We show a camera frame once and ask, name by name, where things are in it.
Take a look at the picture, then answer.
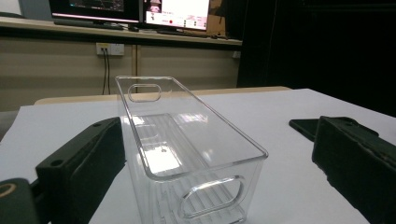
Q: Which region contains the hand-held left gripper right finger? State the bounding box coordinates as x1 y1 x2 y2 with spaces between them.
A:
312 116 396 224

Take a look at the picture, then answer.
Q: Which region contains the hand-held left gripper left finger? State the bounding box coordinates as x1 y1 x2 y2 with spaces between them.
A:
35 117 127 224

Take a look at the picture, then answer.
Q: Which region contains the black case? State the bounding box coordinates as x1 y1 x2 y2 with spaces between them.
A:
289 118 320 143

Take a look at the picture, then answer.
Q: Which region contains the clear plastic storage bin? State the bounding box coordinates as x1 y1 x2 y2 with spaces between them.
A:
115 75 269 224

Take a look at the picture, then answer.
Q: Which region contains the white table cover board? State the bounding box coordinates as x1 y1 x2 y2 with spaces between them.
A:
0 88 396 224

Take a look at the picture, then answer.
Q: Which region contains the black curtain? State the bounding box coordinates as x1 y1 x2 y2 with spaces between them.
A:
236 0 396 119

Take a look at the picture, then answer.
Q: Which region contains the wooden table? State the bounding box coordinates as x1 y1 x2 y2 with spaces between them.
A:
34 86 292 105

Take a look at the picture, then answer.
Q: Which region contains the long wooden desk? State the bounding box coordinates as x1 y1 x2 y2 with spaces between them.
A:
0 16 243 48

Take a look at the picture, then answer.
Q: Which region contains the black keyboard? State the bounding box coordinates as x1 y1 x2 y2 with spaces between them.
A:
156 28 210 39
52 18 125 32

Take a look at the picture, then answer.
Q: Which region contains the dark screen computer monitor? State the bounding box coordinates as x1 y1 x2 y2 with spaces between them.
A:
48 0 142 24

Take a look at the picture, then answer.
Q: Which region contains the bright screen computer monitor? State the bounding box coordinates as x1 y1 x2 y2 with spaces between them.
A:
143 0 211 32

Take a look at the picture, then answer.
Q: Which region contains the cardboard box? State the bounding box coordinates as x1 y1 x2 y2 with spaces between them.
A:
205 0 227 37

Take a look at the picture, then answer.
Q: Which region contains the black wall cable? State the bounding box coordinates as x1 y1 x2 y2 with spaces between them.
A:
101 49 107 96

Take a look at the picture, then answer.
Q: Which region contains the white wall socket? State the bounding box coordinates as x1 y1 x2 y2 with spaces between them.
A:
95 42 125 57

